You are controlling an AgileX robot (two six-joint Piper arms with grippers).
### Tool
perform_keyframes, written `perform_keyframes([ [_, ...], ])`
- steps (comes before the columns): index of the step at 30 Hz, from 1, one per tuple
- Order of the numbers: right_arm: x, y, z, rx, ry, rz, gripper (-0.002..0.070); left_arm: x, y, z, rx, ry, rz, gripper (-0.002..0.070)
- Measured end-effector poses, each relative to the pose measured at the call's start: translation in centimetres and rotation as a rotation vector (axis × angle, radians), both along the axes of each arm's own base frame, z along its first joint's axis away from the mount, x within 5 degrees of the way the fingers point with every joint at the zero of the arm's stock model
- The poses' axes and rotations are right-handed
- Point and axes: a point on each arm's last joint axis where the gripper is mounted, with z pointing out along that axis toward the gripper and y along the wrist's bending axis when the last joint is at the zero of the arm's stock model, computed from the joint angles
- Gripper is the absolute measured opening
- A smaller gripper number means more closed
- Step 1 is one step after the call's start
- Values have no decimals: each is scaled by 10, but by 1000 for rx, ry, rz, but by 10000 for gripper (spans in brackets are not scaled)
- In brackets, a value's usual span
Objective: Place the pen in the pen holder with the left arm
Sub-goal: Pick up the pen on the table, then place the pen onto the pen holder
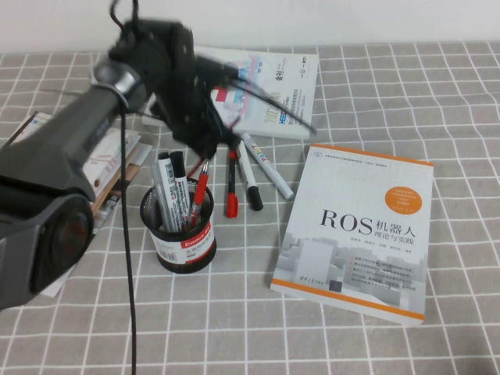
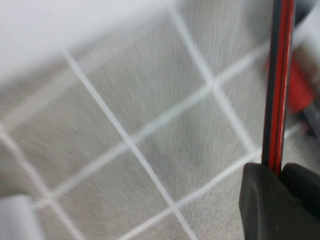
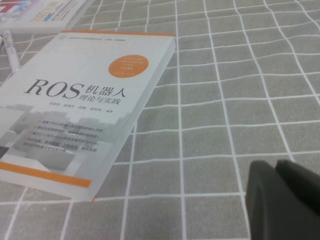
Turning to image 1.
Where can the silver pen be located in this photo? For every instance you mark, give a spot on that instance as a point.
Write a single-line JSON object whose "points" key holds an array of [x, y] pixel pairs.
{"points": [[157, 183]]}

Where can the slim white marker black cap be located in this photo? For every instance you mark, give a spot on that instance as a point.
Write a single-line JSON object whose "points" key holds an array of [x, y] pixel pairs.
{"points": [[250, 179]]}

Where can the red gel pen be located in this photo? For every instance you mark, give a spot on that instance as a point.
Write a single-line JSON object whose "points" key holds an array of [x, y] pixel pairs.
{"points": [[200, 191]]}

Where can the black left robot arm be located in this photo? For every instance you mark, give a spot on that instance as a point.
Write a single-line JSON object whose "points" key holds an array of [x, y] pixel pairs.
{"points": [[58, 129]]}

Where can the white paint marker colourful print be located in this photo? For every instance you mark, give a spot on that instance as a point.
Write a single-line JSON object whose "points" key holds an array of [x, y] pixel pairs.
{"points": [[269, 168]]}

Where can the white marker grey cap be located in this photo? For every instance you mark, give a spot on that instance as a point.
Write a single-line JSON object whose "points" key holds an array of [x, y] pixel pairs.
{"points": [[168, 183]]}

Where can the white paper booklet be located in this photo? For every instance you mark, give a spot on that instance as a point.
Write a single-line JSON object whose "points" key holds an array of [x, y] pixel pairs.
{"points": [[58, 285]]}

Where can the white ROS robot textbook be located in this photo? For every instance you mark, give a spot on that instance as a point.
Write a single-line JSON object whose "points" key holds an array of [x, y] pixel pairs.
{"points": [[351, 234]]}

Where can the stack of map booklets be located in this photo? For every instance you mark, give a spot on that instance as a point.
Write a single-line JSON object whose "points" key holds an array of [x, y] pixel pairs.
{"points": [[105, 156]]}

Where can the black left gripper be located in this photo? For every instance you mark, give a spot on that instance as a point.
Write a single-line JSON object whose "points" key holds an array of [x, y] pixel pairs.
{"points": [[187, 97]]}

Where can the brown cover magazine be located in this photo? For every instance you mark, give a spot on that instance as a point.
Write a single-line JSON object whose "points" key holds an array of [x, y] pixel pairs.
{"points": [[117, 183]]}

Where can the white HEEC conference book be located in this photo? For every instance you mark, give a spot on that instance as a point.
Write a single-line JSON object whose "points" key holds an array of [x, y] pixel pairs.
{"points": [[281, 97]]}

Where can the black marker red cap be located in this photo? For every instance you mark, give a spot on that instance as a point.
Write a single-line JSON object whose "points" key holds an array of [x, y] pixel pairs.
{"points": [[231, 187]]}

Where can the grey white checked tablecloth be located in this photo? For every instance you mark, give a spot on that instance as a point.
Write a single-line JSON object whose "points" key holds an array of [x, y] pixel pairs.
{"points": [[390, 351]]}

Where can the black mesh pen holder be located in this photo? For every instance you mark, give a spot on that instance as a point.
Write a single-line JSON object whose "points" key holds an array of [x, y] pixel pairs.
{"points": [[183, 250]]}

